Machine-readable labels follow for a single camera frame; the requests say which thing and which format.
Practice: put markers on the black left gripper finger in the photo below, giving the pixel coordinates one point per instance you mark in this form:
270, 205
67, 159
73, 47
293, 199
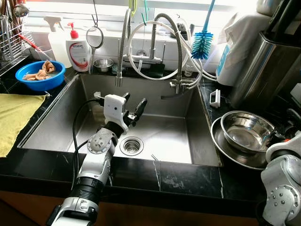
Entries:
141, 107
126, 97

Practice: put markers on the stainless steel bowl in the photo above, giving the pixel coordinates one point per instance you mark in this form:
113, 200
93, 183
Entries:
247, 134

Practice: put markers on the large stainless steel plate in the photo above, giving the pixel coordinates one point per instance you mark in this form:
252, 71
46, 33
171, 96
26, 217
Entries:
225, 150

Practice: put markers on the stainless steel sink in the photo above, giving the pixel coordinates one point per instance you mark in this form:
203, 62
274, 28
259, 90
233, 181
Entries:
160, 132

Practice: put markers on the steel sink drain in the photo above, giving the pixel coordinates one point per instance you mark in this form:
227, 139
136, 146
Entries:
131, 146

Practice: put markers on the dark green sponge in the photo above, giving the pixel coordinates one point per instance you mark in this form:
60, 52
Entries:
153, 70

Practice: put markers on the small steel cup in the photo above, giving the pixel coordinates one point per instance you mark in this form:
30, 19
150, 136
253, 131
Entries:
103, 64

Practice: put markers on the chrome spring faucet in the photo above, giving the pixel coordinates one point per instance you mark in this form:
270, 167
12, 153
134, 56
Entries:
123, 42

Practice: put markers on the stainless steel knife block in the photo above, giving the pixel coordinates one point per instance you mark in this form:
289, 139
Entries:
263, 75

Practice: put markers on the white soap bottle red pump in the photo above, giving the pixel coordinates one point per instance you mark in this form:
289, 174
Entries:
78, 54

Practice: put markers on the round metal strainer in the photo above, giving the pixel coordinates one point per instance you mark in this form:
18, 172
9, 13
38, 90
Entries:
94, 37

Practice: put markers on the chrome gooseneck faucet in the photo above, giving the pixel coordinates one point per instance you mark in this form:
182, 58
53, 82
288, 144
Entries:
179, 47

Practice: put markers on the white plastic sink clip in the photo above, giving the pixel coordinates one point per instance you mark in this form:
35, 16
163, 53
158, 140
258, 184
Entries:
215, 99

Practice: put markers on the blue plastic bowl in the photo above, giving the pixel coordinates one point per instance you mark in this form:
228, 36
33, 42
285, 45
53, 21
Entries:
42, 84

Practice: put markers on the white spray bottle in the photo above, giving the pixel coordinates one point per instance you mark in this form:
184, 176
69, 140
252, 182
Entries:
57, 47

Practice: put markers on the teal bottle brush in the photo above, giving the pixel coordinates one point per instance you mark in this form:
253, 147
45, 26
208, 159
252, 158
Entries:
202, 44

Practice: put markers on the tan food scraps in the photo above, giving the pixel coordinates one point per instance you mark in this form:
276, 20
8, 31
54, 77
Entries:
40, 73

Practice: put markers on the beige cloth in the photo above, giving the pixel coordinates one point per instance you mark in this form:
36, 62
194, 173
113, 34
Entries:
244, 28

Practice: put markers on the yellow cloth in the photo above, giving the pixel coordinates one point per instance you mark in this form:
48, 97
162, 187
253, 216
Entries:
14, 117

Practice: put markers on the steel ladle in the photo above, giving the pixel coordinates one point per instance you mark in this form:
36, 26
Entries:
20, 9

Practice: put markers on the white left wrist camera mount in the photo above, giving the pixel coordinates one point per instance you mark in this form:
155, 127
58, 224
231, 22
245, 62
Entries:
114, 110

